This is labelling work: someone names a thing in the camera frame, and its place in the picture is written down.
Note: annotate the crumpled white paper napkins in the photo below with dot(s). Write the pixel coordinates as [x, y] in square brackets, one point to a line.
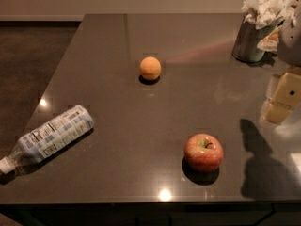
[262, 13]

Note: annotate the red apple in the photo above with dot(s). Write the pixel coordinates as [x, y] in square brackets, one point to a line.
[203, 153]

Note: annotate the metal cup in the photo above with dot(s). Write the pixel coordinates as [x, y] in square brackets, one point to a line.
[245, 47]

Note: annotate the plastic water bottle with label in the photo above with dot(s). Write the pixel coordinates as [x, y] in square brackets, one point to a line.
[48, 139]

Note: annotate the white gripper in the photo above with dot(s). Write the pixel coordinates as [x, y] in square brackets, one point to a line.
[292, 44]

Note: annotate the orange fruit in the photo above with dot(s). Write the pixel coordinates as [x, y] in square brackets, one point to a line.
[150, 68]

